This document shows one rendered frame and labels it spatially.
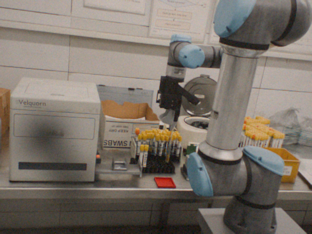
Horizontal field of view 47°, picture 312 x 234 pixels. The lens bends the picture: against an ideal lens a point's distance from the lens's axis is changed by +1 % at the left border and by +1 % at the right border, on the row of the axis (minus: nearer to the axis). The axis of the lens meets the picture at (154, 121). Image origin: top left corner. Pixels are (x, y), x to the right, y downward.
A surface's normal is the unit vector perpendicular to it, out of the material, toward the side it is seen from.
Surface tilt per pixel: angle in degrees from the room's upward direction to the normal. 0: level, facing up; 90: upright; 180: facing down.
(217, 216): 1
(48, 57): 90
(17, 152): 90
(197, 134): 90
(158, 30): 94
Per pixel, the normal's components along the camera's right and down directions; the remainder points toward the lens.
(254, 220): -0.10, -0.02
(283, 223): 0.11, -0.95
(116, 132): 0.23, 0.28
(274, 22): 0.22, 0.52
